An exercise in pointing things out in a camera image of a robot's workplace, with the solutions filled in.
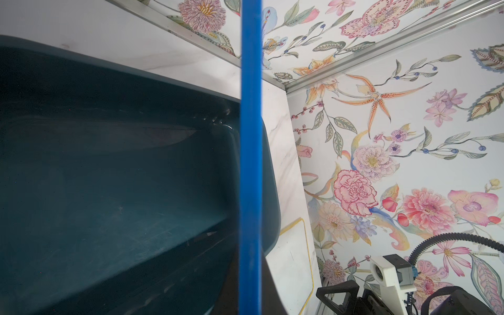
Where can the bright blue framed whiteboard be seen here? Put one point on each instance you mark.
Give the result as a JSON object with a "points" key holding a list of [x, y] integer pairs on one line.
{"points": [[250, 252]]}

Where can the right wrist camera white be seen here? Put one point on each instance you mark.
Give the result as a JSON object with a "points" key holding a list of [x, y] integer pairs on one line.
{"points": [[395, 277]]}

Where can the yellow framed whiteboard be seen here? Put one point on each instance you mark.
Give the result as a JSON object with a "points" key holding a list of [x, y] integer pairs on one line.
{"points": [[290, 265]]}

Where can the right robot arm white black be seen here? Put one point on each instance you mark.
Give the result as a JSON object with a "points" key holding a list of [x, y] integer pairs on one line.
{"points": [[440, 276]]}

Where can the teal plastic storage box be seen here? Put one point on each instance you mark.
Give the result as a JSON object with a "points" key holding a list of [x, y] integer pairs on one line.
{"points": [[119, 188]]}

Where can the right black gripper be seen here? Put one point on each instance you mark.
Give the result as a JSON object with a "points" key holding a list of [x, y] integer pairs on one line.
{"points": [[342, 299]]}

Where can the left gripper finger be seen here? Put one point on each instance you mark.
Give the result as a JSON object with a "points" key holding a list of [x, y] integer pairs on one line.
{"points": [[271, 303]]}

